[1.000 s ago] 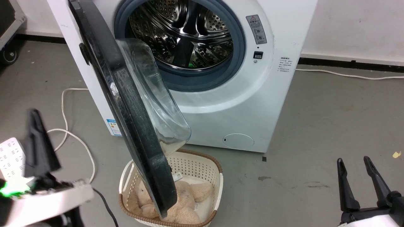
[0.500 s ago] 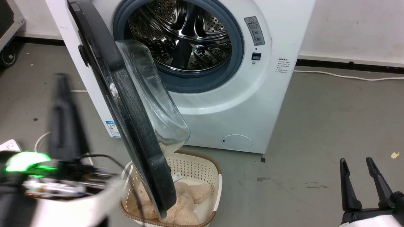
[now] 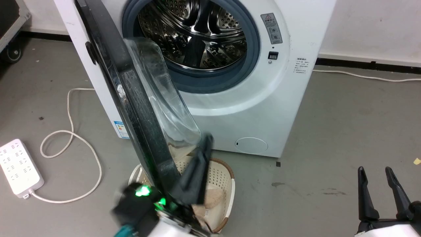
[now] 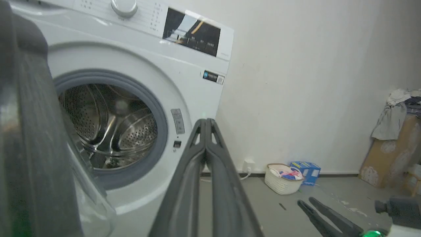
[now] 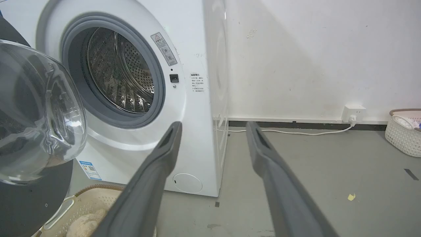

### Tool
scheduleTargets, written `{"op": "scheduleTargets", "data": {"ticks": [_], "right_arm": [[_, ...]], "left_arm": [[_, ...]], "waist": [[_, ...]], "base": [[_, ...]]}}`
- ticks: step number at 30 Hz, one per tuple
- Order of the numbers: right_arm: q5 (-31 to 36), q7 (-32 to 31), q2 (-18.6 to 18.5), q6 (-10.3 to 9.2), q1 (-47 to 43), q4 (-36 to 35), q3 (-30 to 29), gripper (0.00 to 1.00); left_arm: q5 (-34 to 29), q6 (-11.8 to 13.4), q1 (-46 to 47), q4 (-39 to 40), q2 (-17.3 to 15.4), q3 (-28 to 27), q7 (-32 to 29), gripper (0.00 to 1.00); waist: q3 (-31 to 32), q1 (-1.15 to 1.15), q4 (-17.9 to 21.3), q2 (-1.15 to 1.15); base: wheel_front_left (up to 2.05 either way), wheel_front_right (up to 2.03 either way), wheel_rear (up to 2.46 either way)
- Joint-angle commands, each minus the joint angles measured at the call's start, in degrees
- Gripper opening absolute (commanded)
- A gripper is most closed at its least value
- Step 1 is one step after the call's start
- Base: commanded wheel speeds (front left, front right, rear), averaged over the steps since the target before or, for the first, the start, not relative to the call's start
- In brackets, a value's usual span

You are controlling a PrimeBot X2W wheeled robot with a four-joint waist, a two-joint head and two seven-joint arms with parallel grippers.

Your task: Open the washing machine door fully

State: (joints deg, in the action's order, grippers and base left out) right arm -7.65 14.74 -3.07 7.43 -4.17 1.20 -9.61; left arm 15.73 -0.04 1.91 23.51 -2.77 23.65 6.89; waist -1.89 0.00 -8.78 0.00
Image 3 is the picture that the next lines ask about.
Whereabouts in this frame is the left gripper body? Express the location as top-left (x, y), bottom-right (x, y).
top-left (111, 183), bottom-right (211, 237)

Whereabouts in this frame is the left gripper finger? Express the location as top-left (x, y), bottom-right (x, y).
top-left (172, 133), bottom-right (214, 205)

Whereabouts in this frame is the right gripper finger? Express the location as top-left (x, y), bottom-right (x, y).
top-left (358, 166), bottom-right (380, 222)
top-left (385, 166), bottom-right (413, 220)

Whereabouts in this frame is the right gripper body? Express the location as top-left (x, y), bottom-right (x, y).
top-left (355, 201), bottom-right (421, 237)

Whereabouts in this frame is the black glass washing machine door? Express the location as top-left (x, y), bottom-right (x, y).
top-left (75, 0), bottom-right (214, 198)

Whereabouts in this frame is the white front-load washing machine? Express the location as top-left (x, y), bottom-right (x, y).
top-left (54, 0), bottom-right (336, 158)

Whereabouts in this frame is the grey rubber door gasket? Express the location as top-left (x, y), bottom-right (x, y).
top-left (122, 0), bottom-right (261, 94)

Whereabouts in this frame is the steel washing machine drum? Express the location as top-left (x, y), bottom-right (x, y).
top-left (137, 0), bottom-right (248, 70)

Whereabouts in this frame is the beige plastic laundry basket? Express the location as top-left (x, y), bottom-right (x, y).
top-left (128, 154), bottom-right (235, 233)

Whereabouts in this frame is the beige cloth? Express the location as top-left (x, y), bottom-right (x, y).
top-left (192, 188), bottom-right (225, 231)

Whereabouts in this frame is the round white filter cover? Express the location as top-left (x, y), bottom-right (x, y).
top-left (235, 137), bottom-right (268, 154)

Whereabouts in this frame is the blue energy label sticker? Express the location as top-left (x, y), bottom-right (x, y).
top-left (113, 120), bottom-right (130, 139)

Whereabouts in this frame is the white power strip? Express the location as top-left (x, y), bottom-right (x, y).
top-left (0, 139), bottom-right (44, 199)

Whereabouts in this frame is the grey warning sticker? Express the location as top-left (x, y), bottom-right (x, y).
top-left (260, 13), bottom-right (283, 45)

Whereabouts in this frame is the black caster wheel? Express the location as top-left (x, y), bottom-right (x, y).
top-left (3, 43), bottom-right (23, 64)

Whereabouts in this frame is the white power strip cable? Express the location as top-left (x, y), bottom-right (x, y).
top-left (30, 88), bottom-right (103, 203)

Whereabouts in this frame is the thin white floor cable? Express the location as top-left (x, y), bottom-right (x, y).
top-left (312, 68), bottom-right (421, 82)

